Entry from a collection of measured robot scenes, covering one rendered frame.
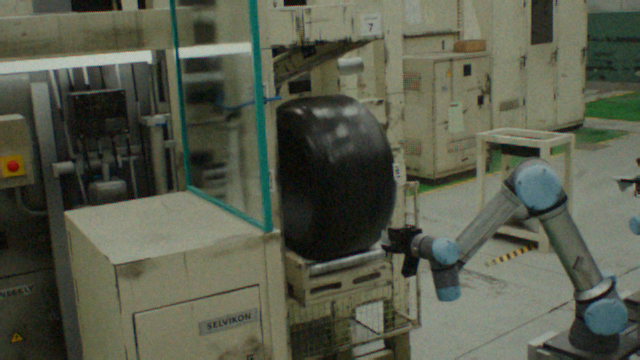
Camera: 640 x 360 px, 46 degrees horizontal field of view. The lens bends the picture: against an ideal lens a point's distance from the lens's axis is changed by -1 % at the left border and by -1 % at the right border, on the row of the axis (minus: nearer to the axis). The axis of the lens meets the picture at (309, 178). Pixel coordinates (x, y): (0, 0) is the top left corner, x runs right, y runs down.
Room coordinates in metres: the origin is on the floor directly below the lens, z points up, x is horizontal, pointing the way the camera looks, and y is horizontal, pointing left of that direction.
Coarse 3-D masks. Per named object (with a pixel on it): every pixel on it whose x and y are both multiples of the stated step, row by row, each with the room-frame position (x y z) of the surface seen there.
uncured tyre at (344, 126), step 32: (320, 96) 2.65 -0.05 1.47; (288, 128) 2.53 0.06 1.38; (320, 128) 2.43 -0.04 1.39; (352, 128) 2.46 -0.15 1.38; (288, 160) 2.88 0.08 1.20; (320, 160) 2.38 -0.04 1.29; (352, 160) 2.39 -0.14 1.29; (384, 160) 2.44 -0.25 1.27; (288, 192) 2.85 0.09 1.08; (320, 192) 2.36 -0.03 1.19; (352, 192) 2.36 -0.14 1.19; (384, 192) 2.42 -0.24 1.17; (288, 224) 2.77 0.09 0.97; (320, 224) 2.38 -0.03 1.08; (352, 224) 2.38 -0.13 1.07; (384, 224) 2.46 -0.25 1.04; (320, 256) 2.46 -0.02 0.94
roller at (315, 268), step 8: (376, 248) 2.57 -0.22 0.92; (336, 256) 2.50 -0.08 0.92; (344, 256) 2.50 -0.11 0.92; (352, 256) 2.51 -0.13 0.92; (360, 256) 2.52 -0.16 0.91; (368, 256) 2.54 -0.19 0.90; (376, 256) 2.55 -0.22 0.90; (384, 256) 2.57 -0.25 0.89; (312, 264) 2.44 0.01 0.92; (320, 264) 2.45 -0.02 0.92; (328, 264) 2.46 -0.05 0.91; (336, 264) 2.47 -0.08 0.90; (344, 264) 2.49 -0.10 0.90; (352, 264) 2.51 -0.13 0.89; (312, 272) 2.43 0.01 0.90; (320, 272) 2.45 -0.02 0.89
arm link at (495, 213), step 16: (544, 160) 2.12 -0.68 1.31; (512, 176) 2.15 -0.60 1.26; (512, 192) 2.14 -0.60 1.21; (496, 208) 2.16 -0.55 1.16; (512, 208) 2.16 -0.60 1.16; (480, 224) 2.18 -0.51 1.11; (496, 224) 2.17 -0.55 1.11; (464, 240) 2.19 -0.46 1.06; (480, 240) 2.17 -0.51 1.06; (464, 256) 2.18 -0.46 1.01
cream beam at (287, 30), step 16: (272, 16) 2.76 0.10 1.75; (288, 16) 2.79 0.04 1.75; (304, 16) 2.82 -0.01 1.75; (320, 16) 2.85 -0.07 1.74; (336, 16) 2.89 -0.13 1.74; (352, 16) 2.92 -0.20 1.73; (272, 32) 2.76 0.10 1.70; (288, 32) 2.79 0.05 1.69; (304, 32) 2.82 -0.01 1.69; (320, 32) 2.85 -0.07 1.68; (336, 32) 2.89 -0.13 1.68; (352, 32) 2.92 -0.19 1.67; (384, 32) 2.99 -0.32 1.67; (272, 48) 2.76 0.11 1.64
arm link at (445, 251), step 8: (424, 240) 2.13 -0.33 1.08; (432, 240) 2.10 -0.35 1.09; (440, 240) 2.08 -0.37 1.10; (448, 240) 2.07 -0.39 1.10; (424, 248) 2.11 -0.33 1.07; (432, 248) 2.08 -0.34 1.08; (440, 248) 2.05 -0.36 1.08; (448, 248) 2.06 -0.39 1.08; (456, 248) 2.07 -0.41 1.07; (424, 256) 2.12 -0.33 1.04; (432, 256) 2.08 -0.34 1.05; (440, 256) 2.05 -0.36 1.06; (448, 256) 2.05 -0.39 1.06; (456, 256) 2.07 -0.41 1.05; (432, 264) 2.09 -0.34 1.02; (440, 264) 2.07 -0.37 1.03; (448, 264) 2.05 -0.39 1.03
